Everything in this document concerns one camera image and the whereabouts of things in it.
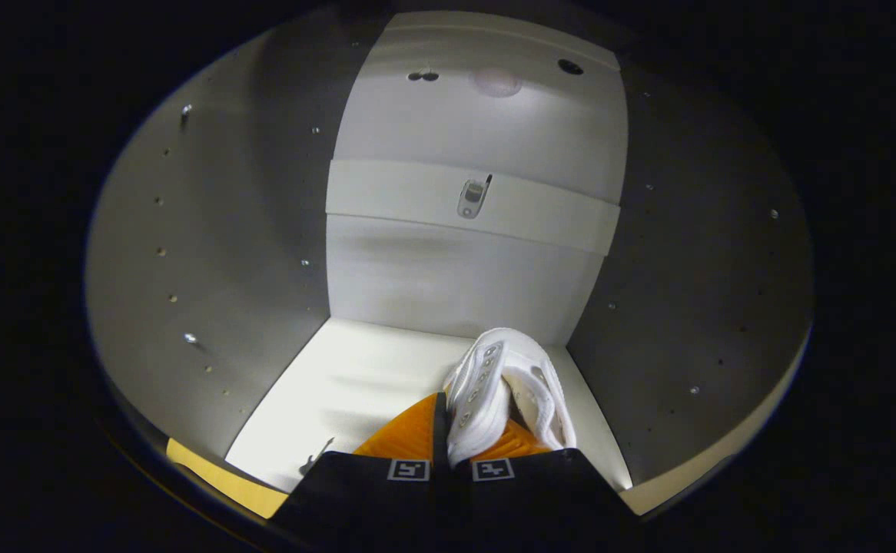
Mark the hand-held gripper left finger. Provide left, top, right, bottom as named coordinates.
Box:
left=267, top=392, right=449, bottom=553

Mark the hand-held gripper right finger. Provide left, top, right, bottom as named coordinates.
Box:
left=452, top=419, right=637, bottom=553

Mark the white shoe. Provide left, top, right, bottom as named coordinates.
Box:
left=443, top=327, right=578, bottom=468

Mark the grey shoe cabinet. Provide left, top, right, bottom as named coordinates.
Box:
left=83, top=9, right=814, bottom=517

